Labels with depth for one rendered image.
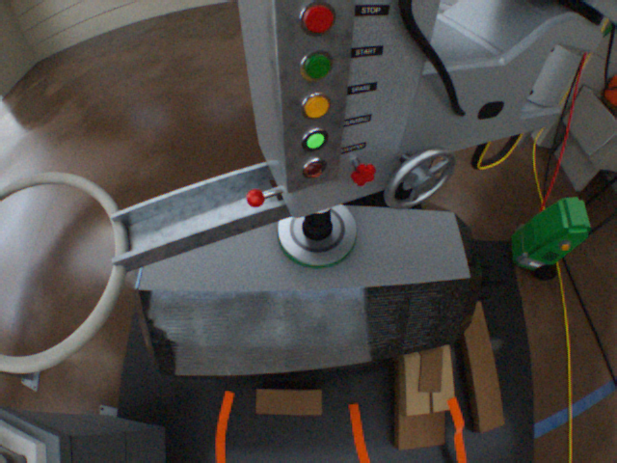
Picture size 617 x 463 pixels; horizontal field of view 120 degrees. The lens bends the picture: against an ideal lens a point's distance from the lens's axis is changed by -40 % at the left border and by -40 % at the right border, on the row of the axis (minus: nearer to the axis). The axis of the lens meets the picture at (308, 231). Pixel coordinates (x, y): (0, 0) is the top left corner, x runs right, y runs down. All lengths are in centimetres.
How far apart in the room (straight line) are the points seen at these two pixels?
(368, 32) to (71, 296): 221
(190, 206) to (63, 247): 200
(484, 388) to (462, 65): 152
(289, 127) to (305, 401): 124
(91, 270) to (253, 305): 160
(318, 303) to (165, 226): 44
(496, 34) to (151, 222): 78
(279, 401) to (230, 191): 102
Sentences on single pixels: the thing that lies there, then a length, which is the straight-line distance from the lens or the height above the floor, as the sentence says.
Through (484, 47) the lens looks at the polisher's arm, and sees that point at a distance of 59.
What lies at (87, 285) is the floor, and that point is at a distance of 220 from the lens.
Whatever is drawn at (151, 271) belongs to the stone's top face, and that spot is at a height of 80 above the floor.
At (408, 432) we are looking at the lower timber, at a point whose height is 11.
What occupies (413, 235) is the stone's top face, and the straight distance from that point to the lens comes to 91.
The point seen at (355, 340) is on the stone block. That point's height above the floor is 68.
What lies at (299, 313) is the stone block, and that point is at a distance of 82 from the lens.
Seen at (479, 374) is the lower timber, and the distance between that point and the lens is 170.
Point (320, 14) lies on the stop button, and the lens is 28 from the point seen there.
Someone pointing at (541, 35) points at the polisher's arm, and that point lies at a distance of 65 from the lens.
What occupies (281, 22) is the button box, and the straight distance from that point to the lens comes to 28.
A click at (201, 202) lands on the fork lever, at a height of 106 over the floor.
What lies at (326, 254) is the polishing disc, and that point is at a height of 86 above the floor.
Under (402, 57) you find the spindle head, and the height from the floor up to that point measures 139.
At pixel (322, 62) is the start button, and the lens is 30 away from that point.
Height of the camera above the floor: 154
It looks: 59 degrees down
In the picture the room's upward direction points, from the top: straight up
